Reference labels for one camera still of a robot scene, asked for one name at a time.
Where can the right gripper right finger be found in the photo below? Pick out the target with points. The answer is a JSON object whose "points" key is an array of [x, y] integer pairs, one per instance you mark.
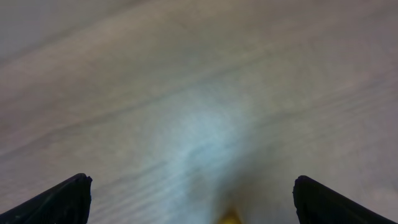
{"points": [[318, 204]]}

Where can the yellow dish soap bottle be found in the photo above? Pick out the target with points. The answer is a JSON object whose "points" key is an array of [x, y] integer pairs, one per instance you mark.
{"points": [[231, 216]]}

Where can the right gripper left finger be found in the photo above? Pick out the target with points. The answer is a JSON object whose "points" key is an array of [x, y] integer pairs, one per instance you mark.
{"points": [[66, 203]]}

